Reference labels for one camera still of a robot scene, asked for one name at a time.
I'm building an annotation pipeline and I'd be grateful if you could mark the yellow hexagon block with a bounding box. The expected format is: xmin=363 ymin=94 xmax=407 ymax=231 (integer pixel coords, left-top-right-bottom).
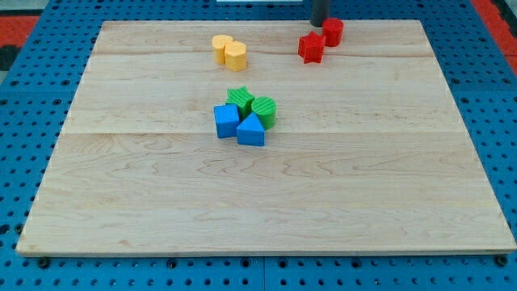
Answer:
xmin=225 ymin=41 xmax=247 ymax=72

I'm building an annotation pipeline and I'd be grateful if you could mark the blue cube block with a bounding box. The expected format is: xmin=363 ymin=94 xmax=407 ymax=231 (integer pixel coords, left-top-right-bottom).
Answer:
xmin=213 ymin=104 xmax=240 ymax=138

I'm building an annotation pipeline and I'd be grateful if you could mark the light wooden board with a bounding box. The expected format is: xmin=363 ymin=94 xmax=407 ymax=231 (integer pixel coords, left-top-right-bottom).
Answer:
xmin=16 ymin=20 xmax=516 ymax=257

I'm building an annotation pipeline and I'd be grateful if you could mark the red star block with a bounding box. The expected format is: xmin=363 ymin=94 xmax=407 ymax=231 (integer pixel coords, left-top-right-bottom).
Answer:
xmin=298 ymin=32 xmax=326 ymax=64

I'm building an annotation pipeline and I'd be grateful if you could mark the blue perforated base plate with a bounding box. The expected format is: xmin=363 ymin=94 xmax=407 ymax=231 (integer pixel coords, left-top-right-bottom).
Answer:
xmin=1 ymin=1 xmax=516 ymax=290

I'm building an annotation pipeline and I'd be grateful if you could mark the red cylinder block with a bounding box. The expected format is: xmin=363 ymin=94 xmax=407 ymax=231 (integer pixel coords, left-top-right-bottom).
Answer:
xmin=322 ymin=18 xmax=344 ymax=47

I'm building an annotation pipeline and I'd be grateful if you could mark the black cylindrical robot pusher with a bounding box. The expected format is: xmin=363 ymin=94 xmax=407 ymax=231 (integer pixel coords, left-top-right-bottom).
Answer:
xmin=309 ymin=0 xmax=331 ymax=27

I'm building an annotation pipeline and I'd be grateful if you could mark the green cylinder block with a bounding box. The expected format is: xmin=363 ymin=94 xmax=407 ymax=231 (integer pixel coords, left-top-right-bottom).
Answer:
xmin=251 ymin=96 xmax=277 ymax=130

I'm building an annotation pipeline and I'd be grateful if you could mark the yellow cylinder block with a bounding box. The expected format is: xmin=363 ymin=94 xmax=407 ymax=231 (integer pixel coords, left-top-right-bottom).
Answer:
xmin=212 ymin=35 xmax=233 ymax=65

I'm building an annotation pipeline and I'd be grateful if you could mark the blue triangle block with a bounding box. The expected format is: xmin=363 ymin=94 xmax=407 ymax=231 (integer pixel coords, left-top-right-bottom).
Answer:
xmin=237 ymin=112 xmax=266 ymax=146

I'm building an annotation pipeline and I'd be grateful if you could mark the green star block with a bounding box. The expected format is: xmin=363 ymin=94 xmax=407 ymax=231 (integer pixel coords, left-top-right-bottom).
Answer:
xmin=225 ymin=86 xmax=255 ymax=120

